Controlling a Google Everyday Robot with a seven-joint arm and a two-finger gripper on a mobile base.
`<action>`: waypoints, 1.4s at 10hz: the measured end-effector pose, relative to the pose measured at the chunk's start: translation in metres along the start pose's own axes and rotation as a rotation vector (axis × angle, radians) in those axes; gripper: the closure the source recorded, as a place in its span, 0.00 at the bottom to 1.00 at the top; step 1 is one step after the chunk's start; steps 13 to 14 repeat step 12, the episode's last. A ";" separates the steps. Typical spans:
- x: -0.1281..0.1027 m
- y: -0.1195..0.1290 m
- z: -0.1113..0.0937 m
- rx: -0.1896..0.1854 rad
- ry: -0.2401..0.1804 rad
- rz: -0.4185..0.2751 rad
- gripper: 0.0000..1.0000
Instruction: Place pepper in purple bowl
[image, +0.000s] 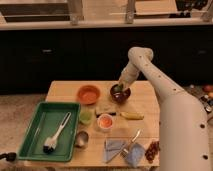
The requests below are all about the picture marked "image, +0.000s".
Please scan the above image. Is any green plastic tray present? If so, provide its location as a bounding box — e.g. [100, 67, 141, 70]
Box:
[18, 102, 80, 162]

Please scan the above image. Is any blue folded cloth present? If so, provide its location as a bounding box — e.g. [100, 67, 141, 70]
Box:
[103, 139, 126, 163]

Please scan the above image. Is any brown grape bunch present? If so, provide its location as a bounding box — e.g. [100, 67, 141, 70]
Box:
[145, 141, 159, 163]

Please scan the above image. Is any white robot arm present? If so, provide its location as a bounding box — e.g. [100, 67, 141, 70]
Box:
[119, 47, 212, 171]

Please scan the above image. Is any yellow banana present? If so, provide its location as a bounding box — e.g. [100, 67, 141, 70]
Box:
[120, 112, 144, 120]

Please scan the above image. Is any tan sponge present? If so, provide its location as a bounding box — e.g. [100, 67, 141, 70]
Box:
[95, 103, 116, 116]

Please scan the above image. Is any green plastic cup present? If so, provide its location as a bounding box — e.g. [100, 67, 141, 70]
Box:
[79, 110, 93, 125]

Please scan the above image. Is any white cup orange inside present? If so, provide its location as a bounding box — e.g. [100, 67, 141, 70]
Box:
[97, 114, 113, 132]

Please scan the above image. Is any purple bowl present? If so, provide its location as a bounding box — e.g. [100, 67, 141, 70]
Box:
[110, 84, 131, 104]

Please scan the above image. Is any white dish brush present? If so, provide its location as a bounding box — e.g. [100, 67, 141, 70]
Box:
[43, 112, 72, 154]

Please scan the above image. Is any wooden table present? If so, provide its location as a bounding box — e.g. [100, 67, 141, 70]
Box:
[24, 81, 159, 168]

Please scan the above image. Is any green pepper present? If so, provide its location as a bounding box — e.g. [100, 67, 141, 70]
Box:
[115, 84, 124, 92]

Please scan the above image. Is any small metal cup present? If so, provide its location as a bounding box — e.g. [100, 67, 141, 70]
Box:
[75, 131, 89, 148]

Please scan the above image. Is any orange bowl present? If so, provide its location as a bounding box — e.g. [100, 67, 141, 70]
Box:
[77, 85, 100, 105]

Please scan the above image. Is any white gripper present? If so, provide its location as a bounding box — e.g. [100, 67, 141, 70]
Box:
[118, 67, 136, 90]

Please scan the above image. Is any blue cloth piece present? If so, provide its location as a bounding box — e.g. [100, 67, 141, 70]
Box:
[125, 143, 145, 168]

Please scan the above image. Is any black cabinet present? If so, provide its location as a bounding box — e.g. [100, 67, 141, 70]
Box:
[0, 25, 213, 94]

